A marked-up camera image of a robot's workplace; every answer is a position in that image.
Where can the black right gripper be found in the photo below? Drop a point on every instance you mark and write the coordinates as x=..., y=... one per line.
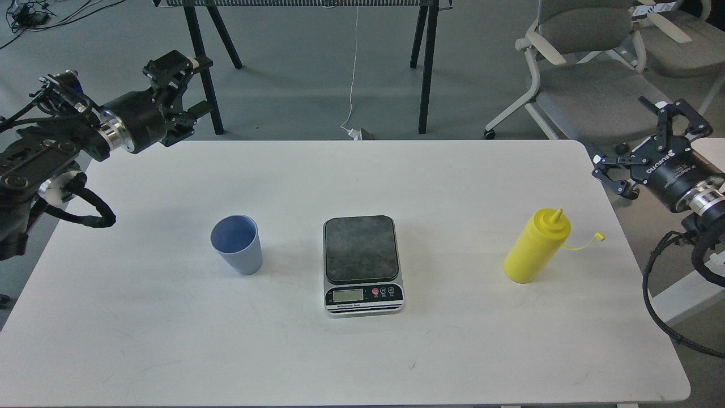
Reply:
x=678, y=176

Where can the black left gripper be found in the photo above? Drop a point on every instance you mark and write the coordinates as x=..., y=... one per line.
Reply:
x=140, y=118

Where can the yellow squeeze bottle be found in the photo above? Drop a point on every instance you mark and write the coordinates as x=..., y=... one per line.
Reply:
x=544, y=234

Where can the blue ribbed plastic cup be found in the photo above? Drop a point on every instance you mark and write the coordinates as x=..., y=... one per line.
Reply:
x=236, y=239

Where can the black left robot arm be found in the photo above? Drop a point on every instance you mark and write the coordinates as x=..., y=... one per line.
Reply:
x=40, y=174

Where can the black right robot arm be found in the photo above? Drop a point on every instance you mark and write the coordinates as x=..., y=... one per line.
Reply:
x=702, y=231

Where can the digital kitchen scale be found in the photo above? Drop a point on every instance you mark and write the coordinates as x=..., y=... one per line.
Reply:
x=362, y=274

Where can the grey office chair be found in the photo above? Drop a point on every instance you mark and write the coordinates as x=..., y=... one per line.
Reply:
x=680, y=42
x=585, y=61

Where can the black trestle table frame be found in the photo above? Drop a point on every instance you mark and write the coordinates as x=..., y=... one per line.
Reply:
x=317, y=50

